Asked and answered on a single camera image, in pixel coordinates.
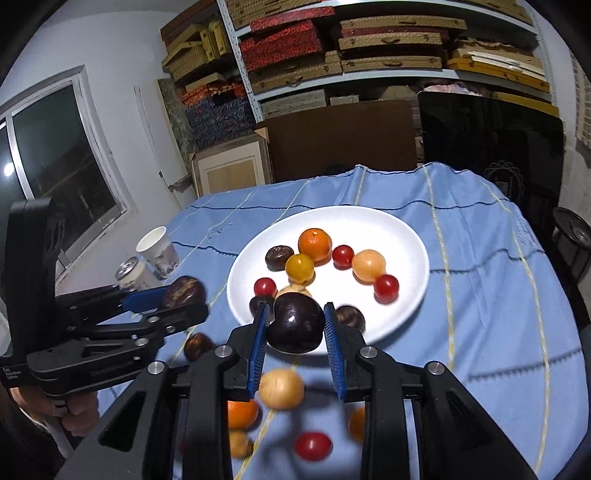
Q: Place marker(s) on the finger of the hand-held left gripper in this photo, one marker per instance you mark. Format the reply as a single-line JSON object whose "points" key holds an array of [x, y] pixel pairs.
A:
{"points": [[175, 321], [143, 299]]}

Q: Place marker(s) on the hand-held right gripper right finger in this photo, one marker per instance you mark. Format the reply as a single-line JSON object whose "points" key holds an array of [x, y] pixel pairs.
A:
{"points": [[332, 350]]}

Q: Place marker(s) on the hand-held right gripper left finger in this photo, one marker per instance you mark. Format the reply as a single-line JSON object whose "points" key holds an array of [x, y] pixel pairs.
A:
{"points": [[258, 350]]}

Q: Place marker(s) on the large dark purple passion fruit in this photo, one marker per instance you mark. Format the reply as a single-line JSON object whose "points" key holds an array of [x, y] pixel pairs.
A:
{"points": [[295, 330], [279, 257]]}

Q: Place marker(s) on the red cherry tomato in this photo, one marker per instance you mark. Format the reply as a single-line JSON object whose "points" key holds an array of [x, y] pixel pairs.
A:
{"points": [[386, 287], [264, 287], [314, 445], [343, 256]]}

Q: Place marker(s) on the yellow cherry tomato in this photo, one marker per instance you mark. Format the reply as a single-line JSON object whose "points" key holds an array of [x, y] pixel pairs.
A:
{"points": [[300, 267]]}

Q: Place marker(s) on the oval yellow passion fruit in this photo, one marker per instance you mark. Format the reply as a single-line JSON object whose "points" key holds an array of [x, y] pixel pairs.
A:
{"points": [[368, 265]]}

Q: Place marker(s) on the orange mandarin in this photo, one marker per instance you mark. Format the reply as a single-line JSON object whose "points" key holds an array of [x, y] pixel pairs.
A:
{"points": [[356, 423], [315, 244], [242, 413]]}

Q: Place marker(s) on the white oval plate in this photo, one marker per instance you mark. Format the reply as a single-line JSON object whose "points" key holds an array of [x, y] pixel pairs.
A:
{"points": [[397, 240]]}

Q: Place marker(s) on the person's left hand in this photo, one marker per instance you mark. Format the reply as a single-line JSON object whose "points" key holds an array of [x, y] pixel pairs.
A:
{"points": [[81, 415]]}

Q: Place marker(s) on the white drink can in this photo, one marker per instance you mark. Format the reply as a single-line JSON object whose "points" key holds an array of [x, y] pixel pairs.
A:
{"points": [[134, 277]]}

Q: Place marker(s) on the white paper cup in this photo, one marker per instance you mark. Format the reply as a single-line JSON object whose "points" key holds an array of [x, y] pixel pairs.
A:
{"points": [[154, 249]]}

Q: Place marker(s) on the small yellow passion fruit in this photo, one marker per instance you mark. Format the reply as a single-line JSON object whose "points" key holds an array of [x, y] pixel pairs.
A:
{"points": [[240, 444]]}

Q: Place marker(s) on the white framed window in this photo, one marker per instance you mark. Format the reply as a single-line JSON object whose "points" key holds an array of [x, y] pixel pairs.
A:
{"points": [[55, 152]]}

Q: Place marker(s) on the blue checked tablecloth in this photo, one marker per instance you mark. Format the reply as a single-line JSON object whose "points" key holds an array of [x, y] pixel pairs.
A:
{"points": [[485, 323]]}

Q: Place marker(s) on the light cardboard box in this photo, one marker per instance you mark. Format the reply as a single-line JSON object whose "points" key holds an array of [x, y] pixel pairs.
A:
{"points": [[231, 166]]}

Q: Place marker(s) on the green marbled board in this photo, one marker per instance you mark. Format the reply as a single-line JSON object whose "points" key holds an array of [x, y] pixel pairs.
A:
{"points": [[178, 120]]}

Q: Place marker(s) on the pile of blue patterned boxes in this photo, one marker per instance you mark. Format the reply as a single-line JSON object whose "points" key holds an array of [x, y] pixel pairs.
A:
{"points": [[217, 115]]}

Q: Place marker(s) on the brown board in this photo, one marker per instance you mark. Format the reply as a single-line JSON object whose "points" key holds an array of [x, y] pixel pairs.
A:
{"points": [[341, 138]]}

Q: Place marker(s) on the pile of yellow woven boxes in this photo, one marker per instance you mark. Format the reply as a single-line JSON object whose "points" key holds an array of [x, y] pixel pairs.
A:
{"points": [[194, 55]]}

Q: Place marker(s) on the white metal shelf rack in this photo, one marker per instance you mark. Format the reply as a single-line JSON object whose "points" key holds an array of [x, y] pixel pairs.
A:
{"points": [[240, 55]]}

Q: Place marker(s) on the black round stool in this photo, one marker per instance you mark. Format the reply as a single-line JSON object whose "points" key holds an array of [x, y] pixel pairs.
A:
{"points": [[572, 235]]}

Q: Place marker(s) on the black glossy panel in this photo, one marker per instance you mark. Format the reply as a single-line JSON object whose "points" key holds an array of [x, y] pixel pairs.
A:
{"points": [[485, 129]]}

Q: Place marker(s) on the red patterned box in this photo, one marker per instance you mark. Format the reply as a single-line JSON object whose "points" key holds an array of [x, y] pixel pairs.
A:
{"points": [[281, 46], [295, 16]]}

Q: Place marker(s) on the pink cloth bundle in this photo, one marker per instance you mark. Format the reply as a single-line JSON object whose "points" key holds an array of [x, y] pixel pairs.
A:
{"points": [[452, 87]]}

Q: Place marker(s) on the stack of tan woven boxes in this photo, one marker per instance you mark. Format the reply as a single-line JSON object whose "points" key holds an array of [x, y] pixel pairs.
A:
{"points": [[392, 41]]}

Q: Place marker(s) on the barred window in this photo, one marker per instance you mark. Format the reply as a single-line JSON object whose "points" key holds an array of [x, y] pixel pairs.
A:
{"points": [[581, 101]]}

